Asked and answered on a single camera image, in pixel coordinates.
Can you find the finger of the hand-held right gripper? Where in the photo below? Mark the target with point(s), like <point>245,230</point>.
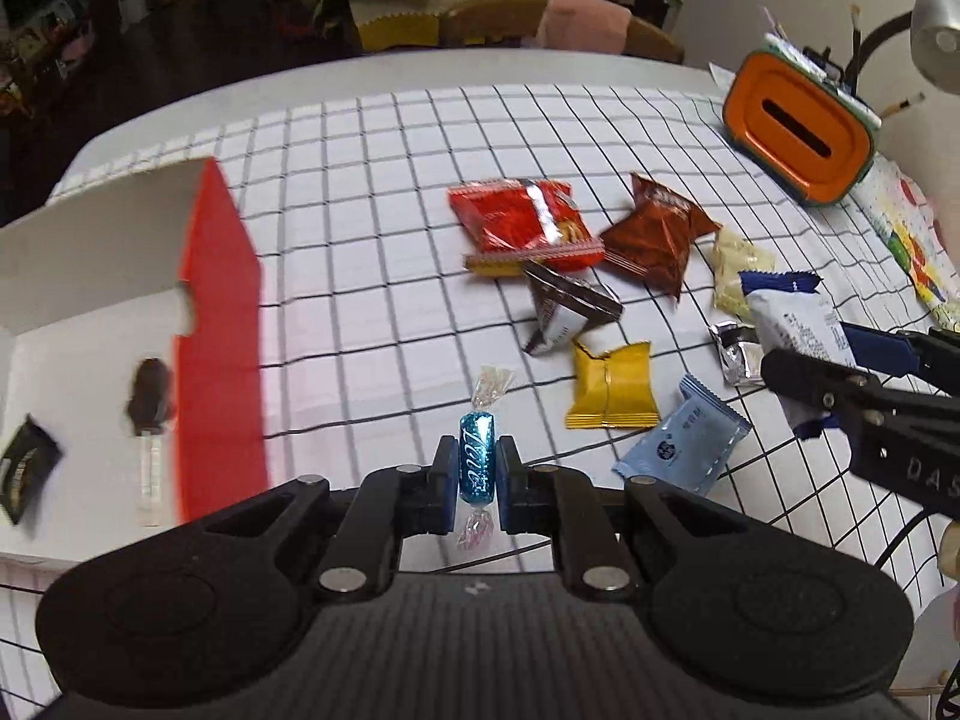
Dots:
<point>881,345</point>
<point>825,384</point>

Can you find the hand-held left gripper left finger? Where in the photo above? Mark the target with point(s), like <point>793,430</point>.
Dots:
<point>447,484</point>

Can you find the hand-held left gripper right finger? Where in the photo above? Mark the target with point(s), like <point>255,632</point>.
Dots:
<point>511,484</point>

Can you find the blue foil twisted candy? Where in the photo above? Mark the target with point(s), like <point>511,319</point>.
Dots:
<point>478,457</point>

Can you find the white blue snack packet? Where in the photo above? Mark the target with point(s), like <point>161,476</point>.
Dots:
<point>796,330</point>

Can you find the silver foil snack packet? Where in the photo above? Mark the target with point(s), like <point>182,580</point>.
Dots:
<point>733,354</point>

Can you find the cream snack packet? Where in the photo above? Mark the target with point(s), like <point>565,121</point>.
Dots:
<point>739,270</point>

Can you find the brown candy clear wrapper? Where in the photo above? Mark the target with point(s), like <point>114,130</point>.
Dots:
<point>150,412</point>

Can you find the red and white cardboard box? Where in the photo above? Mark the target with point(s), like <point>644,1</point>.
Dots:
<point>112,300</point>

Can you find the black snack packet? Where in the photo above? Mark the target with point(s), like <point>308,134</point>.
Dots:
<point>25,472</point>

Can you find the colourful printed paper bag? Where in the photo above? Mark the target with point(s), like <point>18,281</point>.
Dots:
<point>909,236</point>

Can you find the yellow snack packet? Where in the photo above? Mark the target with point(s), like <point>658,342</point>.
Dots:
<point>611,388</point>

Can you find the light blue snack packet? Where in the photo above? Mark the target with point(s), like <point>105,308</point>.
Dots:
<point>682,444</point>

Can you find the dark brown white snack packet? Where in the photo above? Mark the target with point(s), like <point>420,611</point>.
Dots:
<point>564,309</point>

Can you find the orange tissue box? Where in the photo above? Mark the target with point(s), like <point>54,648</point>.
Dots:
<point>801,136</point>

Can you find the checked white tablecloth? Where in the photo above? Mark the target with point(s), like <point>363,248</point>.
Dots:
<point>420,255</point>

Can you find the red snack packet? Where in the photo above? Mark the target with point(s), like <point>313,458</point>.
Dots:
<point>526,221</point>

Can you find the white desk lamp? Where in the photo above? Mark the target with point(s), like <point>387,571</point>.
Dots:
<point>930,22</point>

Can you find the pink cloth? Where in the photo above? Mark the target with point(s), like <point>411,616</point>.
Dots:
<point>583,24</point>

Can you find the wooden chair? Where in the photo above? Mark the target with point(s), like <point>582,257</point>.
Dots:
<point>525,22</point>

